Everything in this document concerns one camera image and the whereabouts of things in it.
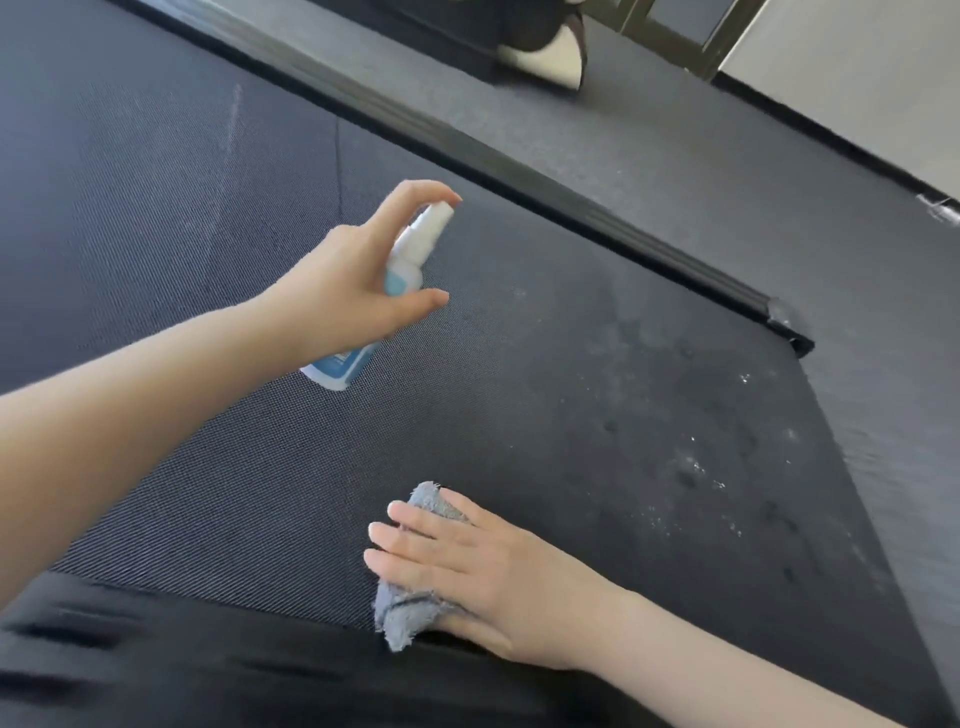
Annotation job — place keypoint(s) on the grey microfibre cloth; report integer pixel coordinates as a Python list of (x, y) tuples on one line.
[(397, 611)]

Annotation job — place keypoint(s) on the person's right middle finger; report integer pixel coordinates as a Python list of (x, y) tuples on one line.
[(416, 546)]

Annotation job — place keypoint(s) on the white blue spray bottle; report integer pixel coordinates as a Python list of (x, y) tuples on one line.
[(409, 255)]

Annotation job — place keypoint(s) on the black treadmill belt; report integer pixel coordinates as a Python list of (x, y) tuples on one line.
[(562, 390)]

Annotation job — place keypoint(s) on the person's right thumb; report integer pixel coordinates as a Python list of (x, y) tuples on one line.
[(476, 634)]

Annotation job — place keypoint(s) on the person's left forearm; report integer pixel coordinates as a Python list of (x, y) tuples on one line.
[(127, 420)]

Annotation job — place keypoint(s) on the person's right forearm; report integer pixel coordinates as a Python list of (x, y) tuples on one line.
[(720, 667)]

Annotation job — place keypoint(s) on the black treadmill hood cover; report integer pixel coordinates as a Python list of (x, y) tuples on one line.
[(187, 667)]

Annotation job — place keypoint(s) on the person's left thumb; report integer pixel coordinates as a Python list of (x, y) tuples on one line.
[(418, 304)]

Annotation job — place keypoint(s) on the dark metal frame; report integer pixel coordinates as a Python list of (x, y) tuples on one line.
[(705, 45)]

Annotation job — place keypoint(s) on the black and white shoe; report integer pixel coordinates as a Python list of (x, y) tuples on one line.
[(547, 45)]

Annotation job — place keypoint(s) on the black baseboard strip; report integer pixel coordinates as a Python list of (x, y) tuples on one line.
[(825, 127)]

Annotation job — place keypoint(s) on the person's right little finger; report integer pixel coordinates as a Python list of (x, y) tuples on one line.
[(459, 504)]

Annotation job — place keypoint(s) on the person's right hand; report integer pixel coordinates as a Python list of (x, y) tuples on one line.
[(517, 577)]

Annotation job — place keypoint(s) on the person's left hand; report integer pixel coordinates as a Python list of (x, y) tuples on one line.
[(337, 285)]

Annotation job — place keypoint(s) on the black treadmill side rail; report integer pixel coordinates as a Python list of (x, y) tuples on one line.
[(525, 184)]

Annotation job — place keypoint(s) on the black platform block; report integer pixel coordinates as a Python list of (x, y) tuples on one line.
[(435, 30)]

